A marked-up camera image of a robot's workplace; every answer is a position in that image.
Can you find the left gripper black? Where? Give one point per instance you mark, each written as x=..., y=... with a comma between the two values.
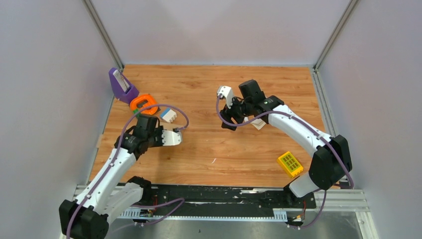
x=158, y=131

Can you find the blue white toy block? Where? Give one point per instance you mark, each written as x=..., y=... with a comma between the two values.
x=168, y=115

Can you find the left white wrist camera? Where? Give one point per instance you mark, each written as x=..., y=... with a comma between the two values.
x=171, y=138

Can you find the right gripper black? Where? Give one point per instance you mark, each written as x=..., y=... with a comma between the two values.
x=227, y=114

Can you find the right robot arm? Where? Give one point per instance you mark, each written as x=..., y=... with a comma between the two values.
x=331, y=158

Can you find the brown paper envelope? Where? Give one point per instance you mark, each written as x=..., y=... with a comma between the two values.
x=169, y=126

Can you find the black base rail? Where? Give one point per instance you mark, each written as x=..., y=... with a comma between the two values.
x=221, y=201

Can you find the yellow toy block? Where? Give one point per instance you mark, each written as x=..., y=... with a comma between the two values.
x=290, y=164

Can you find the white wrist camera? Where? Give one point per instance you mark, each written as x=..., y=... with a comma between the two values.
x=226, y=93
x=171, y=138

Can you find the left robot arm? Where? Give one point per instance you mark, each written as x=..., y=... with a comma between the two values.
x=90, y=215

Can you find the purple holder stand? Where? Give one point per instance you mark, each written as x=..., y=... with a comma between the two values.
x=122, y=89

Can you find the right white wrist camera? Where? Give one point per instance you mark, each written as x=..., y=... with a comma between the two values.
x=226, y=93

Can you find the beige letter paper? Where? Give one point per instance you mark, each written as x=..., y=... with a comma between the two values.
x=258, y=124

